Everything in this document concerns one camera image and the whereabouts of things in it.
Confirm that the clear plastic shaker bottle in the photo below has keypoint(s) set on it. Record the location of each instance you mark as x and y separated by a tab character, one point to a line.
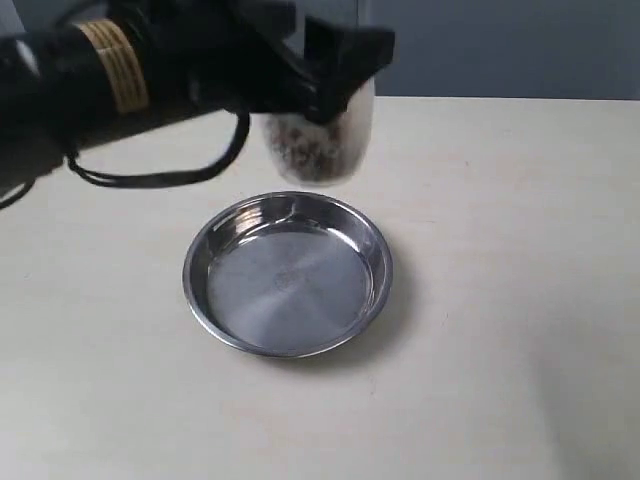
305	153

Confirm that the round stainless steel plate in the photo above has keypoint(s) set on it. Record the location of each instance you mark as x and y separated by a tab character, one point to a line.
287	274

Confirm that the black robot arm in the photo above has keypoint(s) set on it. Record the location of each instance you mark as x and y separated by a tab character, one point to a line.
77	85

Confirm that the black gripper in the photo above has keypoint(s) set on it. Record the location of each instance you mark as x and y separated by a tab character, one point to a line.
214	55

